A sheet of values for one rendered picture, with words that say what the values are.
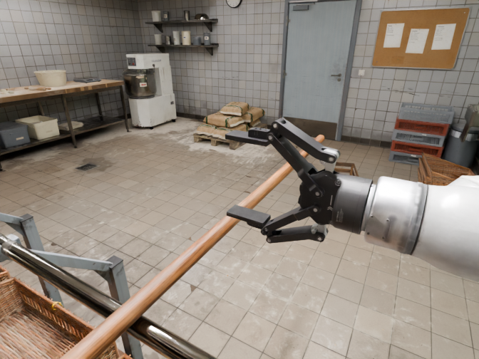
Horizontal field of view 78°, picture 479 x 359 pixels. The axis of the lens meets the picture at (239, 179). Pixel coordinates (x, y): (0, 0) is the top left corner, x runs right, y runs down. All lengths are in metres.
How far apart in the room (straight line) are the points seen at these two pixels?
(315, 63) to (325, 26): 0.53
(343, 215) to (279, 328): 1.61
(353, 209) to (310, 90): 4.92
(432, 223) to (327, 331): 1.67
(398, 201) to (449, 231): 0.06
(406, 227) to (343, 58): 4.79
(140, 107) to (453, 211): 5.65
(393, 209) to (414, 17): 4.70
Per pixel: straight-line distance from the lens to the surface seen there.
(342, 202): 0.39
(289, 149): 0.42
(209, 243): 0.57
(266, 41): 5.55
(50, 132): 5.28
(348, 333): 2.04
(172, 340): 0.46
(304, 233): 0.46
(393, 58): 5.03
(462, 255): 0.39
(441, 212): 0.39
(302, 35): 5.29
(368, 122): 5.19
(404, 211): 0.38
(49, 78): 5.44
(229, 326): 1.96
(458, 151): 4.69
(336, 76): 5.15
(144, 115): 5.87
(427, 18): 5.02
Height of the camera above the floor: 1.54
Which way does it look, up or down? 25 degrees down
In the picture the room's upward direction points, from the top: straight up
